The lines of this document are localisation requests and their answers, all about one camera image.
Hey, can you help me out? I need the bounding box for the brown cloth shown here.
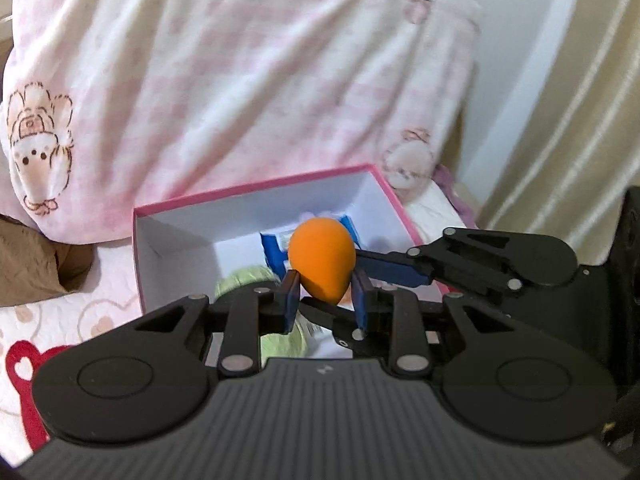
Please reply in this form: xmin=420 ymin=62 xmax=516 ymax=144
xmin=0 ymin=214 xmax=95 ymax=309

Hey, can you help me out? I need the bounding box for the blue and white packet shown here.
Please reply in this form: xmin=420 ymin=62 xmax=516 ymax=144
xmin=259 ymin=214 xmax=359 ymax=270

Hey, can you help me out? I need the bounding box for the orange egg-shaped toy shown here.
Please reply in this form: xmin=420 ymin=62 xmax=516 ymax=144
xmin=288 ymin=217 xmax=358 ymax=305

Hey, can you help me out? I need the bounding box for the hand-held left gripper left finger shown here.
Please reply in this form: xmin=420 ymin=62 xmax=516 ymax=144
xmin=134 ymin=270 xmax=302 ymax=377

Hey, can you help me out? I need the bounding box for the pink printed pillow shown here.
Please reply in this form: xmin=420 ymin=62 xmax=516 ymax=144
xmin=0 ymin=0 xmax=485 ymax=247

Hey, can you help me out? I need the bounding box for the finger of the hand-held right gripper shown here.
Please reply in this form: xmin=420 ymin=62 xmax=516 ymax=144
xmin=355 ymin=227 xmax=579 ymax=297
xmin=299 ymin=296 xmax=393 ymax=357

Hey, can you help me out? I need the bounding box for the cream satin curtain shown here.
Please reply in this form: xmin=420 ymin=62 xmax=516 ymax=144
xmin=474 ymin=0 xmax=640 ymax=267

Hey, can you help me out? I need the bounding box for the green cabbage toy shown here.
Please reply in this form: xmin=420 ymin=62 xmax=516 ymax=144
xmin=214 ymin=265 xmax=312 ymax=359

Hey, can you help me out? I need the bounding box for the pink cardboard box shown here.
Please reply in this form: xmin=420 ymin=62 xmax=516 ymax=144
xmin=132 ymin=162 xmax=451 ymax=317

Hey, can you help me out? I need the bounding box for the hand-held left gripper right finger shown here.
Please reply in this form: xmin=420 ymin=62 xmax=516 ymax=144
xmin=351 ymin=269 xmax=506 ymax=376

